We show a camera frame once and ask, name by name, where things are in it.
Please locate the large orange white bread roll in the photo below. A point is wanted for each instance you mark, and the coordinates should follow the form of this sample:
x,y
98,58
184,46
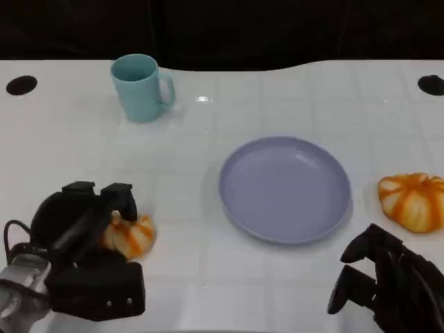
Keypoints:
x,y
412,204

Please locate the black curtain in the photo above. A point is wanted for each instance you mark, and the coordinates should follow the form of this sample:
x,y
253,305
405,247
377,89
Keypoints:
x,y
222,27

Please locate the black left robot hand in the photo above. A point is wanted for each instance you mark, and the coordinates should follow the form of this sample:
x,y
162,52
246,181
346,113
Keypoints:
x,y
69,222

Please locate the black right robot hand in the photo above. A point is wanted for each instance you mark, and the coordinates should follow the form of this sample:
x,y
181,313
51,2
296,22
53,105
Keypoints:
x,y
399,277

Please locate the pale green mug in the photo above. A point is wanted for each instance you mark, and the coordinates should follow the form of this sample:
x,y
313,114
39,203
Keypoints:
x,y
138,93

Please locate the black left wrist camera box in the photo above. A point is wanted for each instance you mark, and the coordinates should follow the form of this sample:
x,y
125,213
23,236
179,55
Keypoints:
x,y
97,291

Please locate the small orange white bread roll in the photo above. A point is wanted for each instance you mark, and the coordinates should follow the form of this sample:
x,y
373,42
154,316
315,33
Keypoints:
x,y
138,236

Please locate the black table grommet hole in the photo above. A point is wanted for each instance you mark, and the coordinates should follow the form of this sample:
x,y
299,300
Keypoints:
x,y
431,85
21,85

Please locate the lilac plate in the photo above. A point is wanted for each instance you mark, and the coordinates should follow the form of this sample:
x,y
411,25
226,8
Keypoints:
x,y
284,187

